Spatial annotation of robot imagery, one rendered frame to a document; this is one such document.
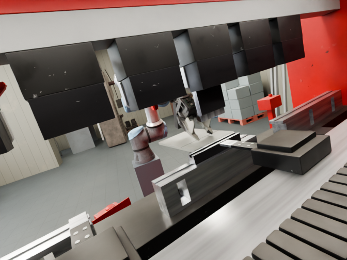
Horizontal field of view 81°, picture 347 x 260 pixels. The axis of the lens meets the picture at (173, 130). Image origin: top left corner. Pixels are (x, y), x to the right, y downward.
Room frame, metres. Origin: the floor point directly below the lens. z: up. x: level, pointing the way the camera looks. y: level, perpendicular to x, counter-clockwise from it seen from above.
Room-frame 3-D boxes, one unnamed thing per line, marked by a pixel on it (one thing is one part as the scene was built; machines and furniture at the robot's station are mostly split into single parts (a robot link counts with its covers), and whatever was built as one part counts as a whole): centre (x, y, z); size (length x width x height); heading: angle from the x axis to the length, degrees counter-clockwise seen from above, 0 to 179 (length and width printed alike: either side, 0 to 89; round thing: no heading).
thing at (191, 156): (0.62, -0.12, 0.99); 0.20 x 0.03 x 0.03; 118
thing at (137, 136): (1.37, 0.24, 0.94); 0.13 x 0.12 x 0.14; 104
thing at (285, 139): (0.48, -0.20, 1.01); 0.26 x 0.12 x 0.05; 28
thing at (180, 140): (0.76, -0.06, 1.00); 0.26 x 0.18 x 0.01; 28
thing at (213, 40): (0.65, -0.15, 1.26); 0.15 x 0.09 x 0.17; 118
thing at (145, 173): (1.37, 0.25, 0.39); 0.18 x 0.18 x 0.78; 15
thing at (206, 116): (0.63, -0.13, 1.13); 0.10 x 0.02 x 0.10; 118
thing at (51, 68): (0.46, 0.20, 1.26); 0.15 x 0.09 x 0.17; 118
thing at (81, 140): (7.37, 3.22, 0.41); 1.59 x 0.78 x 0.82; 15
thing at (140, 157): (1.37, 0.25, 0.82); 0.15 x 0.15 x 0.10
